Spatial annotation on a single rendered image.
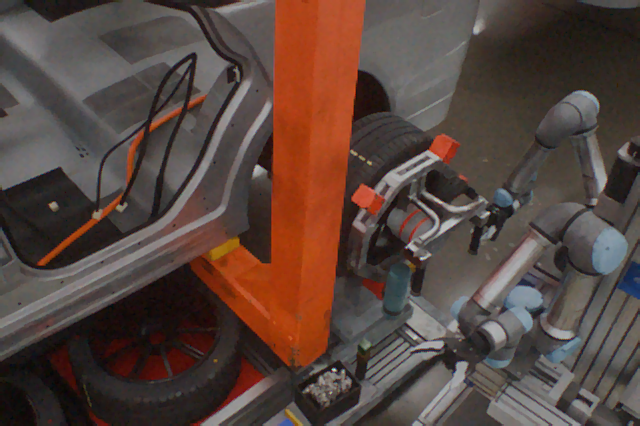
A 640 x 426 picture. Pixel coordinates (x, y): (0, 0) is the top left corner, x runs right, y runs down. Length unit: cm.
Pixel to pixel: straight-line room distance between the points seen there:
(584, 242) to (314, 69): 85
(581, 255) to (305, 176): 78
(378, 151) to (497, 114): 256
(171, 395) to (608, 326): 150
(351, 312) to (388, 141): 95
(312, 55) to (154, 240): 108
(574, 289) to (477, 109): 307
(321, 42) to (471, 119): 328
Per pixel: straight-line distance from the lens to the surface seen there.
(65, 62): 341
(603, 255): 200
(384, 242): 302
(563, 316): 222
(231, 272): 277
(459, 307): 212
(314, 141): 191
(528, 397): 252
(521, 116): 511
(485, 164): 458
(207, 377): 269
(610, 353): 252
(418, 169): 260
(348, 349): 322
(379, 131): 266
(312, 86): 180
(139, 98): 309
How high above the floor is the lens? 272
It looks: 42 degrees down
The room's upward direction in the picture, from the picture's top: 5 degrees clockwise
